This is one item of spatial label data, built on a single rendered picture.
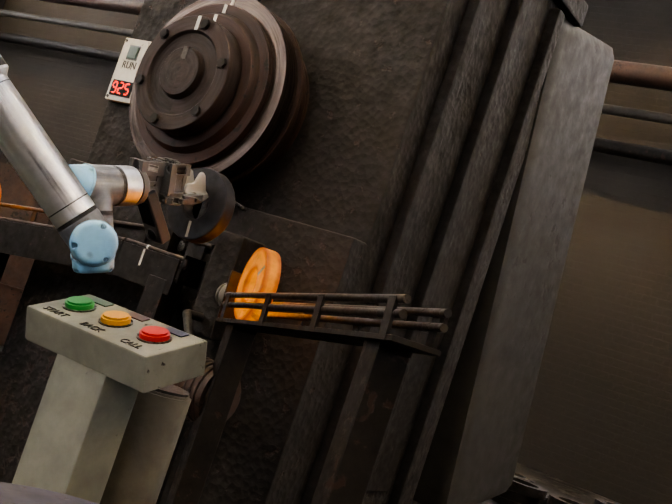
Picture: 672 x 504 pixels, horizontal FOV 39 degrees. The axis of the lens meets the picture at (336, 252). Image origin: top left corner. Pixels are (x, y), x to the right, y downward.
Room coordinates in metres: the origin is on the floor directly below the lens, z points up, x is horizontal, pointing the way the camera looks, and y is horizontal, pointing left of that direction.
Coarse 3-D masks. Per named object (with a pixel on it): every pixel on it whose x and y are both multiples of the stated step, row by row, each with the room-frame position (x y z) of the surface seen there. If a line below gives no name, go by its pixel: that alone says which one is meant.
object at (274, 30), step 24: (216, 0) 2.29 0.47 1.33; (240, 0) 2.25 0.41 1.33; (168, 24) 2.36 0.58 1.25; (264, 24) 2.19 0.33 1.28; (288, 48) 2.18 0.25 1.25; (288, 72) 2.16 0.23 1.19; (288, 96) 2.17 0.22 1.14; (264, 120) 2.14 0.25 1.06; (144, 144) 2.33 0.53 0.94; (240, 144) 2.16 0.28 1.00; (264, 144) 2.18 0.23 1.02; (192, 168) 2.23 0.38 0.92; (216, 168) 2.19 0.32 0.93; (240, 168) 2.21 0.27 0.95
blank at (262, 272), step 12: (264, 252) 1.88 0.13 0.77; (276, 252) 1.89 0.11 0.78; (252, 264) 1.92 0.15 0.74; (264, 264) 1.85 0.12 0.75; (276, 264) 1.85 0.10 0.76; (252, 276) 1.93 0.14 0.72; (264, 276) 1.83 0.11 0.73; (276, 276) 1.84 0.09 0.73; (240, 288) 1.94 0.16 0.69; (252, 288) 1.94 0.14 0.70; (264, 288) 1.83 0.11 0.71; (276, 288) 1.84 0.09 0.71; (240, 300) 1.92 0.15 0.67; (252, 300) 1.85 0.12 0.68; (264, 300) 1.84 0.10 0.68; (240, 312) 1.90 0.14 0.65; (252, 312) 1.85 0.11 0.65
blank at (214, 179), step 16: (208, 176) 1.94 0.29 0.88; (224, 176) 1.95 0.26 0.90; (208, 192) 1.93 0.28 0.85; (224, 192) 1.91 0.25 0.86; (176, 208) 1.97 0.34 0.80; (192, 208) 1.99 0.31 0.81; (208, 208) 1.92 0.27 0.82; (224, 208) 1.90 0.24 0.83; (176, 224) 1.96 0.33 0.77; (192, 224) 1.94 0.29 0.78; (208, 224) 1.92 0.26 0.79; (224, 224) 1.92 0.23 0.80; (192, 240) 1.94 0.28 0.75; (208, 240) 1.94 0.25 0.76
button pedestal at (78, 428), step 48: (48, 336) 1.30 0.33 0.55; (96, 336) 1.24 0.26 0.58; (192, 336) 1.28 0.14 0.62; (48, 384) 1.29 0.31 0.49; (96, 384) 1.24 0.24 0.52; (144, 384) 1.20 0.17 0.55; (48, 432) 1.27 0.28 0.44; (96, 432) 1.25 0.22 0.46; (48, 480) 1.26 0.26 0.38; (96, 480) 1.28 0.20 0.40
